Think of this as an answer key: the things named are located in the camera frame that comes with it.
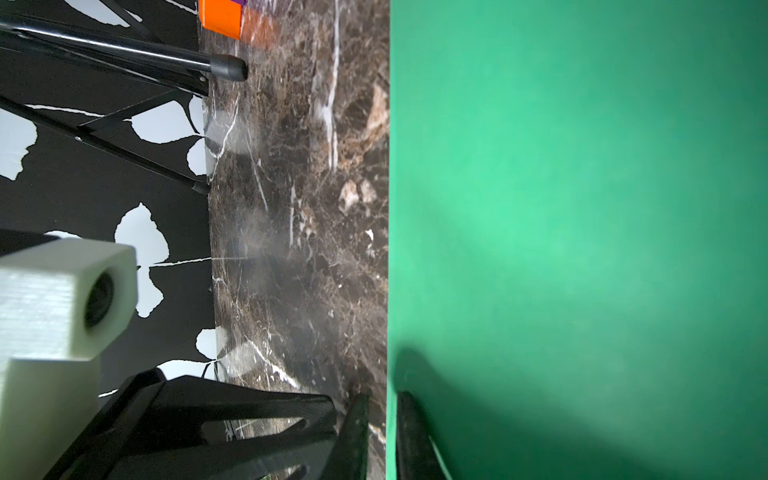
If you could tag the black perforated music stand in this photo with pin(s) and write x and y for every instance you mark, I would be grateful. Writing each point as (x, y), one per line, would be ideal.
(145, 58)

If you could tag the orange toy cube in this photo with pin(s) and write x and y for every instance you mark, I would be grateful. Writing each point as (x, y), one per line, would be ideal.
(221, 16)

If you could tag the green rectangular paper sheet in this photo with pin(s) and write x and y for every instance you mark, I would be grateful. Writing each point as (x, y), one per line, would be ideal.
(578, 249)

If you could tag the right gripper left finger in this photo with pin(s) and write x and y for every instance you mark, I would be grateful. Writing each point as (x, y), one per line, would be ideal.
(348, 458)

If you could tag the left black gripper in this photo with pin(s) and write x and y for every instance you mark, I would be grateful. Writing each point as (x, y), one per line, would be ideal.
(155, 428)

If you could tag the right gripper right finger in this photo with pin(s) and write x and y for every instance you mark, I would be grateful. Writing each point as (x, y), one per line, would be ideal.
(415, 454)

